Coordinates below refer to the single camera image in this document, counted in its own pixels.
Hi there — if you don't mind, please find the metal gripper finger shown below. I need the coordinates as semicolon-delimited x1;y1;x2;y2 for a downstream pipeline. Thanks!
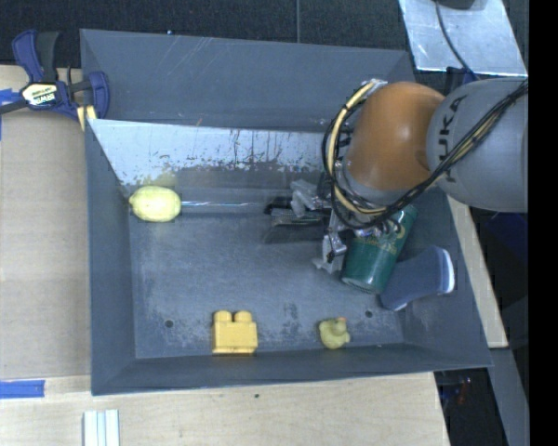
263;195;299;215
270;214;327;229

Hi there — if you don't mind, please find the grey metal bin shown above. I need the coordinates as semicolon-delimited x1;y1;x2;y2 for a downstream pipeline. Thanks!
78;28;495;397

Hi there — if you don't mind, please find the blue sponge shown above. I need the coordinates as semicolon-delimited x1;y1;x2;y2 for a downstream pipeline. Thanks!
378;244;457;312

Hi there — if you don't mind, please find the yellow lemon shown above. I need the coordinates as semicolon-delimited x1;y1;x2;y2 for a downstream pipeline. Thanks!
128;184;183;224

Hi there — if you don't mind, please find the yellow toy brick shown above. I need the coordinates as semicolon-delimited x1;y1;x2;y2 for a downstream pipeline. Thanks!
210;309;259;356

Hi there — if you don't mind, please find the dark green can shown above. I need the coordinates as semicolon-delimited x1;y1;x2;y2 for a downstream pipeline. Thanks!
339;203;419;295

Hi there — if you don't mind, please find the yellow rubber duck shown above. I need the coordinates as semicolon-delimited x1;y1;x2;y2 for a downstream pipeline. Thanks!
317;316;352;350

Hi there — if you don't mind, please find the pale wood board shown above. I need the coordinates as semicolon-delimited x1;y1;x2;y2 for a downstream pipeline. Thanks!
0;112;93;381

